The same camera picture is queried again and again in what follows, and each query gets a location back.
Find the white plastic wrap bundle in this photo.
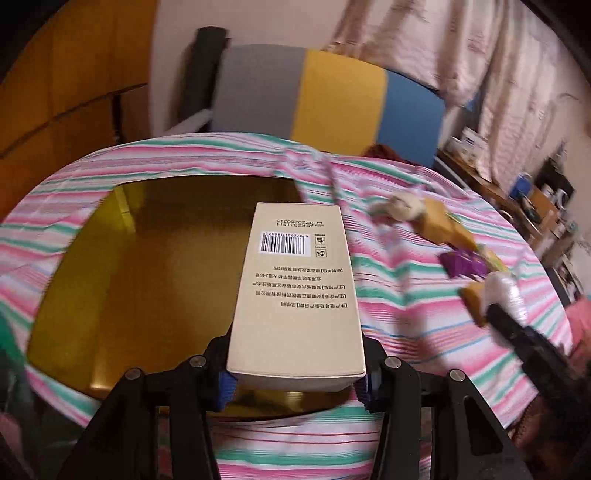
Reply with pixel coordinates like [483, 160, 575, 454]
[480, 271, 528, 326]

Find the purple snack packet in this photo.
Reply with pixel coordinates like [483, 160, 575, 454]
[439, 249, 489, 278]

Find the beige barcode carton box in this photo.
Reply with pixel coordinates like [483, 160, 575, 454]
[226, 203, 366, 392]

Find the pink green striped tablecloth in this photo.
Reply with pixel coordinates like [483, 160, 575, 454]
[1, 133, 575, 479]

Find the wooden side desk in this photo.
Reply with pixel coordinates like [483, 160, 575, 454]
[437, 150, 559, 258]

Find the gold metal tin box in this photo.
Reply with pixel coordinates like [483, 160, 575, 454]
[27, 175, 352, 421]

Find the blue container on desk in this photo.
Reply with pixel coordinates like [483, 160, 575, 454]
[509, 172, 533, 201]

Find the white blue carton box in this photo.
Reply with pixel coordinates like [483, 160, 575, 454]
[457, 127, 490, 163]

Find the pink patterned curtain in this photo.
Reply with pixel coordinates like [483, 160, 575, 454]
[322, 0, 591, 204]

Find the grey yellow blue chair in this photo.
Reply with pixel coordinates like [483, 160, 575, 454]
[211, 44, 445, 167]

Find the orange wooden wardrobe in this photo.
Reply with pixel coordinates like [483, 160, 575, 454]
[1, 1, 158, 216]

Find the black rolled mat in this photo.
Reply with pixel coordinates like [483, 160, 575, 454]
[177, 26, 229, 121]

